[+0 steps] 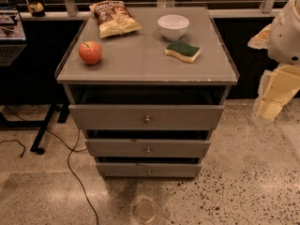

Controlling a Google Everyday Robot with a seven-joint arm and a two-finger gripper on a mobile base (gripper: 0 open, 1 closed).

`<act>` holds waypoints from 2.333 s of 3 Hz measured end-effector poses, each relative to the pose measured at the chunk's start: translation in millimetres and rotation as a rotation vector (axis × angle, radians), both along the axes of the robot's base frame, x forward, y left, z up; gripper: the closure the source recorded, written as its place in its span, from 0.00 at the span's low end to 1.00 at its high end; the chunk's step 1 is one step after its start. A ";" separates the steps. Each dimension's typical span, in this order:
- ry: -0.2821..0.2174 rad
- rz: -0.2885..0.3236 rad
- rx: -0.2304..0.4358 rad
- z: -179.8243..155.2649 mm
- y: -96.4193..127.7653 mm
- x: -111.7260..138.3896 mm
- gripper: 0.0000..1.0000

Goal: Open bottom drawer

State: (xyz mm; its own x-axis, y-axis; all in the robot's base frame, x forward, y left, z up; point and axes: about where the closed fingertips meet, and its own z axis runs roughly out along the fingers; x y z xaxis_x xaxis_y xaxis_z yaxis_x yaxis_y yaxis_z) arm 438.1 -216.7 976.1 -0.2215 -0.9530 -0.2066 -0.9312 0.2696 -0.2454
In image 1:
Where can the red apple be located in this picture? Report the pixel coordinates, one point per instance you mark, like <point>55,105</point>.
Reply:
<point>90,52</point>

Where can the grey drawer cabinet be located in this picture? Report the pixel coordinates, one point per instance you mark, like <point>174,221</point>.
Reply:
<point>134,70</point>

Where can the grey middle drawer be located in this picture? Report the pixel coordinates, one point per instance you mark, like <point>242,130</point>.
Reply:
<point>141,148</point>

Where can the grey top drawer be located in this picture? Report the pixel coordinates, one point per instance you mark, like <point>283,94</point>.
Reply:
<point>146,117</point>

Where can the black desk frame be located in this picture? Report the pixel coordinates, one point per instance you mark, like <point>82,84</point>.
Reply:
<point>40,125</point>

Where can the grey bottom drawer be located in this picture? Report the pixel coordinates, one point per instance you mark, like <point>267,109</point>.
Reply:
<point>156,170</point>

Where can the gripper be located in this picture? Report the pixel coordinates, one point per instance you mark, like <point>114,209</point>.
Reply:
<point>286,37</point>

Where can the small yellow black object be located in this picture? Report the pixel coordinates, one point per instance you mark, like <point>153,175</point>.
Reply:
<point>36,9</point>

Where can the grey drawer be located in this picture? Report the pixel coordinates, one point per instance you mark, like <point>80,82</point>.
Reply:
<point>146,117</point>
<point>141,148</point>
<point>156,170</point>

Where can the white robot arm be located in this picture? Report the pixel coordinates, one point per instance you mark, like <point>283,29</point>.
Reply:
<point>281,39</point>

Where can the laptop on desk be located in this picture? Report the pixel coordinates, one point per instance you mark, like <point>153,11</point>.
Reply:
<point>12,37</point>

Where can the green yellow sponge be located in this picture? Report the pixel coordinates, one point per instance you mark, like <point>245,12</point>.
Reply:
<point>183,51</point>

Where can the yellow chip bag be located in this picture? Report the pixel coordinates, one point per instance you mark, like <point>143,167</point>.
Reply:
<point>113,18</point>

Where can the white bowl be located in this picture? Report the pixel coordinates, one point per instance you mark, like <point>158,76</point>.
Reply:
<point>172,27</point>

